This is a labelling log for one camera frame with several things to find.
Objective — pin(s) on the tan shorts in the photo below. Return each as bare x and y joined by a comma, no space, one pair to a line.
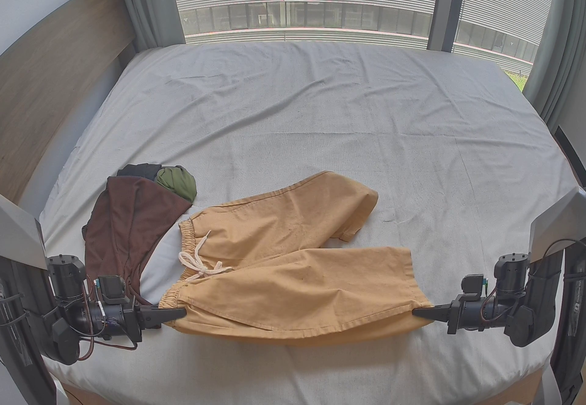
297,279

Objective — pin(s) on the bed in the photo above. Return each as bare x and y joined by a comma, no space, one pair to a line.
320,119

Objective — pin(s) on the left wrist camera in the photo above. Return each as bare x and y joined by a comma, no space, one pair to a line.
112,286

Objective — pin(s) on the green garment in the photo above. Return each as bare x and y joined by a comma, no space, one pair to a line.
176,183

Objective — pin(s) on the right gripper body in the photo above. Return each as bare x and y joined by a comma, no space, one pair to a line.
471,314

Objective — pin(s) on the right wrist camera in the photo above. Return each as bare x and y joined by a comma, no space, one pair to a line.
474,286

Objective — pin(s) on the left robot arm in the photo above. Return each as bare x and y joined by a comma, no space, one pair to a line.
64,275

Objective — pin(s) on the brown garment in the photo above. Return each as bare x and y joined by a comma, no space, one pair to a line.
128,220

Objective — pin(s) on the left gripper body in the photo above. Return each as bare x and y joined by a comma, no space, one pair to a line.
114,316

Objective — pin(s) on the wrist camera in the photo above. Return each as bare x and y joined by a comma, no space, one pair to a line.
474,286
112,286

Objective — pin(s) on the black garment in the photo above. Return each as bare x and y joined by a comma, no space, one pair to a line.
137,170

